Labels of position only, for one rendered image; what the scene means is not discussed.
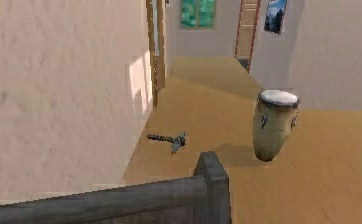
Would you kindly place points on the grey stone axe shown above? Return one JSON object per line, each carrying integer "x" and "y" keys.
{"x": 175, "y": 140}

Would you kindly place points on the light wooden room door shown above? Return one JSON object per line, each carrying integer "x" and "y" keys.
{"x": 156, "y": 50}

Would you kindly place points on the tan conga drum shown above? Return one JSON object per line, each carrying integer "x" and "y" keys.
{"x": 272, "y": 128}

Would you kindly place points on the green framed window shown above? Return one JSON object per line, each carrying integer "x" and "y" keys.
{"x": 197, "y": 13}

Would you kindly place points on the red-brown framed room door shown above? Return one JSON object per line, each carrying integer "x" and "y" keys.
{"x": 246, "y": 30}

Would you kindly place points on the grey wooden bed frame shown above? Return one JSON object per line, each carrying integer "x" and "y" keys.
{"x": 175, "y": 196}

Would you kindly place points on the blue framed wall picture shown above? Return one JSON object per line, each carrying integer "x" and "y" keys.
{"x": 275, "y": 15}

